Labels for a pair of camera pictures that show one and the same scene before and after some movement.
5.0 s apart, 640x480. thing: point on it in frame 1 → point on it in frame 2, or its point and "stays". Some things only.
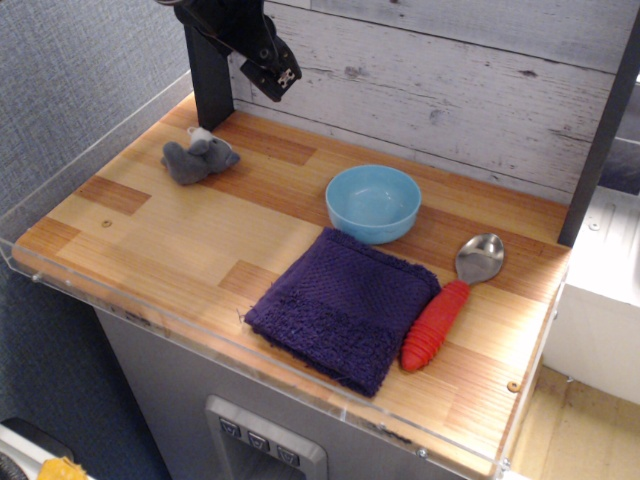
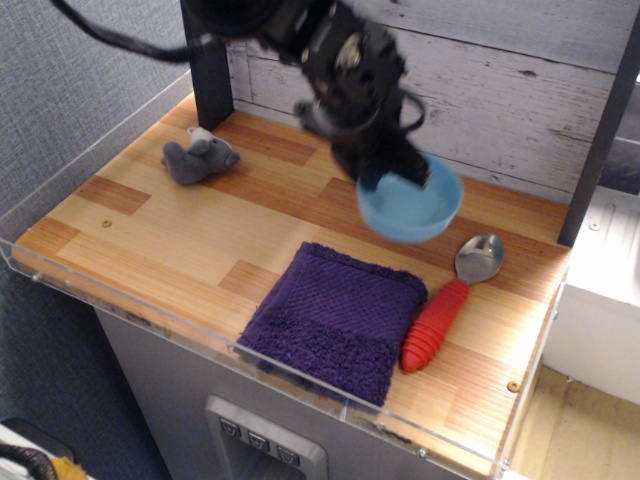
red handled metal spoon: (478, 259) stays
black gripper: (243, 26) → (357, 75)
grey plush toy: (207, 154) stays
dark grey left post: (211, 72) stays
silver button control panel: (248, 446) stays
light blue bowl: (375, 204) → (400, 209)
